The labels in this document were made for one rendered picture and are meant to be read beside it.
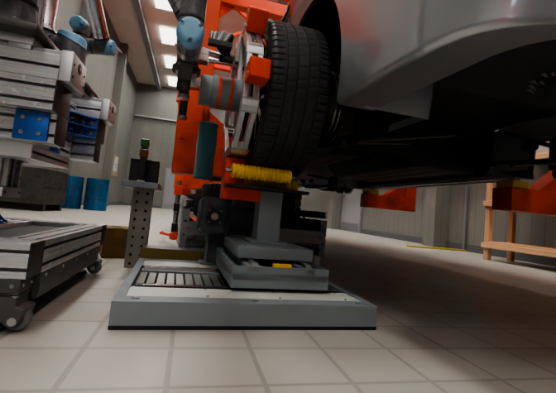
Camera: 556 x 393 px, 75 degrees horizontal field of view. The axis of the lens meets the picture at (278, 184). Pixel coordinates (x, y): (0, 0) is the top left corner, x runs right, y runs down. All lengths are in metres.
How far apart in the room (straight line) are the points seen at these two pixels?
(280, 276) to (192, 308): 0.35
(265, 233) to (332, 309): 0.47
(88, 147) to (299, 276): 1.01
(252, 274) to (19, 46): 0.98
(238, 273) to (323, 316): 0.31
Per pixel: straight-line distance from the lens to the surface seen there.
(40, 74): 1.27
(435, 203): 7.04
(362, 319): 1.30
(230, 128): 1.82
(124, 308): 1.14
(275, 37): 1.43
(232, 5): 4.51
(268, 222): 1.54
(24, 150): 1.38
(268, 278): 1.31
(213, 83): 1.56
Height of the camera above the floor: 0.36
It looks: 4 degrees up
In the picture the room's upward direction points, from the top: 5 degrees clockwise
